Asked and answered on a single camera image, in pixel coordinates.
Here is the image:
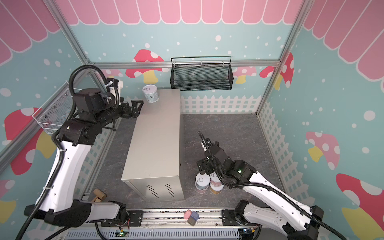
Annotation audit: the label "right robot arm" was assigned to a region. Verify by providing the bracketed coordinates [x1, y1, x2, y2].
[197, 132, 345, 240]

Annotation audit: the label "grey metal cabinet counter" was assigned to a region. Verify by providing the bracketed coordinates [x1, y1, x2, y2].
[121, 89, 185, 203]

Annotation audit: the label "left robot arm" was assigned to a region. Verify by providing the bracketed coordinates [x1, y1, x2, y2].
[17, 65, 144, 240]

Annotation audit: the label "black mesh wall basket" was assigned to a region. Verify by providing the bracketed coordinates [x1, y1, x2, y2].
[170, 56, 234, 91]

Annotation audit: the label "teal label can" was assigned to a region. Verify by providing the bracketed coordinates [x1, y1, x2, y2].
[142, 85, 159, 103]

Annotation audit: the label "wooden block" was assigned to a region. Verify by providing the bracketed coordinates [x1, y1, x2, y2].
[92, 189, 107, 203]

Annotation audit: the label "pink label can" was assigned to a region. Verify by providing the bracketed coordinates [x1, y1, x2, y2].
[210, 173, 221, 183]
[195, 173, 211, 194]

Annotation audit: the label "pink blue grey erasers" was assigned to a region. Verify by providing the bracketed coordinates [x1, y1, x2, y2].
[184, 210, 200, 226]

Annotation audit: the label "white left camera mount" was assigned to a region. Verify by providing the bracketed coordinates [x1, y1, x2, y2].
[106, 78, 124, 108]

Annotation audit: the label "orange label can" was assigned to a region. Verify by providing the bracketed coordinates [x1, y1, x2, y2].
[210, 181, 224, 195]

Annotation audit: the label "white wire wall basket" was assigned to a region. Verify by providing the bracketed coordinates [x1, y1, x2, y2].
[32, 82, 73, 135]

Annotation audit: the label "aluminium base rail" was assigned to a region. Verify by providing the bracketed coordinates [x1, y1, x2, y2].
[58, 208, 261, 240]

